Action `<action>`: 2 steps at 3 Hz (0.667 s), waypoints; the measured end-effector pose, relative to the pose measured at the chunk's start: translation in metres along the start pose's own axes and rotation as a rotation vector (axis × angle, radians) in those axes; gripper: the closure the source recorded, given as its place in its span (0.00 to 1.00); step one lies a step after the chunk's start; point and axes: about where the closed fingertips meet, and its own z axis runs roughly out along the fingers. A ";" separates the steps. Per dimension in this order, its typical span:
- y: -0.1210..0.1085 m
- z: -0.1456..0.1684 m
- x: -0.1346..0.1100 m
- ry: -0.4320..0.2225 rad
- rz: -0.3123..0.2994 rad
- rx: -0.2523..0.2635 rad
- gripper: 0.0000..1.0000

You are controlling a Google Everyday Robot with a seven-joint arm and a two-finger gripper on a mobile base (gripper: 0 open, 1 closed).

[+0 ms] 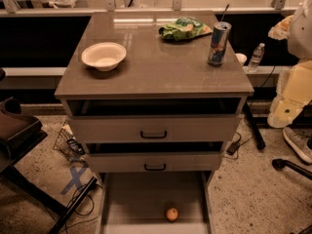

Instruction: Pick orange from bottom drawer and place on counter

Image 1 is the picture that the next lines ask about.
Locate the black table leg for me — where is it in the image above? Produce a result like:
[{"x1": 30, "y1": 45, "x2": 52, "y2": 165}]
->
[{"x1": 243, "y1": 103, "x2": 265, "y2": 150}]

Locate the green chip bag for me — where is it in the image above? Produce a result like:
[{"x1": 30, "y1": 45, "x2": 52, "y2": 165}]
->
[{"x1": 158, "y1": 18, "x2": 213, "y2": 41}]

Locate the dark chair at left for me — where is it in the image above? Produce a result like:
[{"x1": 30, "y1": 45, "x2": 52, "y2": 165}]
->
[{"x1": 0, "y1": 96, "x2": 49, "y2": 174}]

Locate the small white cup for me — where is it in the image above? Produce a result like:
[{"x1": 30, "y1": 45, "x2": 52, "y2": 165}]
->
[{"x1": 236, "y1": 53, "x2": 247, "y2": 65}]

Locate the clear plastic water bottle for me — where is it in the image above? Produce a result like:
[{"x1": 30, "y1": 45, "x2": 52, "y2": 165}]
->
[{"x1": 247, "y1": 43, "x2": 265, "y2": 73}]

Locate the white paper bowl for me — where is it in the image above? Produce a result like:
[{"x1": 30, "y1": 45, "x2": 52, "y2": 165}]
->
[{"x1": 81, "y1": 42, "x2": 127, "y2": 71}]

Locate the blue tape cross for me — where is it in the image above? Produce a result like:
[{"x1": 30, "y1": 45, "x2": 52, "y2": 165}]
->
[{"x1": 60, "y1": 165, "x2": 88, "y2": 195}]

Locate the black power adapter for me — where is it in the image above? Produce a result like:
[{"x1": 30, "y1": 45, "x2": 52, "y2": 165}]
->
[{"x1": 226, "y1": 141, "x2": 240, "y2": 155}]

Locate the top drawer with black handle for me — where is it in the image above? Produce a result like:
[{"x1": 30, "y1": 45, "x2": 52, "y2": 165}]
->
[{"x1": 66, "y1": 97, "x2": 243, "y2": 144}]

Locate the blue energy drink can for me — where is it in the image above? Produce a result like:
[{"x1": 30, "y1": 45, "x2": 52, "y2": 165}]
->
[{"x1": 208, "y1": 21, "x2": 232, "y2": 67}]

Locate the middle drawer with black handle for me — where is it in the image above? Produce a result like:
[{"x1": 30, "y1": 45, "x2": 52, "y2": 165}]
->
[{"x1": 86, "y1": 141, "x2": 222, "y2": 173}]

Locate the grey sneaker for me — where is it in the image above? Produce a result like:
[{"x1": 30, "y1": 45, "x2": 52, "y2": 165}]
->
[{"x1": 283, "y1": 127, "x2": 312, "y2": 164}]

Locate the drawer with black handle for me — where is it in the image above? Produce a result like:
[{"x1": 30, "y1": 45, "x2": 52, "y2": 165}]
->
[
  {"x1": 86, "y1": 141, "x2": 222, "y2": 173},
  {"x1": 66, "y1": 97, "x2": 243, "y2": 144}
]

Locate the grey drawer cabinet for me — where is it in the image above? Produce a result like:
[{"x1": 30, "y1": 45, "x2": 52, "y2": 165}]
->
[{"x1": 54, "y1": 10, "x2": 255, "y2": 234}]

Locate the wire basket on floor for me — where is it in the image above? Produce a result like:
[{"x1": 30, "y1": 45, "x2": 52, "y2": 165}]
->
[{"x1": 53, "y1": 127, "x2": 85, "y2": 163}]

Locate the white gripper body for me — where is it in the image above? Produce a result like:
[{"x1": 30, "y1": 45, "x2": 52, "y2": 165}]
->
[{"x1": 267, "y1": 60, "x2": 312, "y2": 128}]

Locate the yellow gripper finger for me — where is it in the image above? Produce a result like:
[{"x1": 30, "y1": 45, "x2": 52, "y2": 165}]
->
[{"x1": 268, "y1": 16, "x2": 293, "y2": 40}]

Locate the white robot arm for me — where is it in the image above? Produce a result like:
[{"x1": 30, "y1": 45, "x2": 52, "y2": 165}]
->
[{"x1": 267, "y1": 0, "x2": 312, "y2": 128}]

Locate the open bottom drawer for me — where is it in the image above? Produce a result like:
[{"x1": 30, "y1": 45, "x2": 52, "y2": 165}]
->
[{"x1": 96, "y1": 172, "x2": 213, "y2": 234}]

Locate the orange fruit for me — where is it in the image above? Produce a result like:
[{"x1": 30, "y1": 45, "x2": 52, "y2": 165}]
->
[{"x1": 166, "y1": 208, "x2": 178, "y2": 221}]

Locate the black chair base leg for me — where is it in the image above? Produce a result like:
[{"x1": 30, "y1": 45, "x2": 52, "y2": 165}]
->
[{"x1": 271, "y1": 159, "x2": 312, "y2": 180}]

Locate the black stand leg left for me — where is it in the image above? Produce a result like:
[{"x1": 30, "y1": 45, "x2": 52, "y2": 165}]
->
[{"x1": 49, "y1": 177, "x2": 98, "y2": 234}]

